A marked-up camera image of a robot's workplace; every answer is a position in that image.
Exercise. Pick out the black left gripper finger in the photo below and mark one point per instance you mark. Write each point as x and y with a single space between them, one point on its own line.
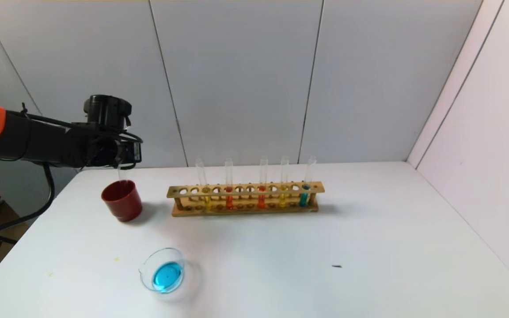
127 165

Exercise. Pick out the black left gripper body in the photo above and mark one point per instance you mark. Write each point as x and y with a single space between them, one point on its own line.
136 152

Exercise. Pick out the blue pigment glass test tube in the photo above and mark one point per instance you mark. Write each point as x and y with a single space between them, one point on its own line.
123 174

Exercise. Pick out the yellow pigment glass test tube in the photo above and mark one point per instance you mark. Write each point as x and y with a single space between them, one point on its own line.
208 201
282 201

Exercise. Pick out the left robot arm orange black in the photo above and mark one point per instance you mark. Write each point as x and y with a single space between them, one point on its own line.
38 141

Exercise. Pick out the orange pigment glass test tube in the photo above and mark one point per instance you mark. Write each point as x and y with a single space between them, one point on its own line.
229 203
261 201

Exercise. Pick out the wooden test tube rack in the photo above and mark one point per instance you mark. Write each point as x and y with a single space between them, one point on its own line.
245 211

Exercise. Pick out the teal pigment glass test tube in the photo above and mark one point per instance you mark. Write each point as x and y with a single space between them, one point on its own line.
303 199

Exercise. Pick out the dark red plastic cup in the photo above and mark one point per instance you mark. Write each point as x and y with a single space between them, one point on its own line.
124 207

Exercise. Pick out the clear glass dish with spout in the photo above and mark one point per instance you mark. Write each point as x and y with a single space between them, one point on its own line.
166 276

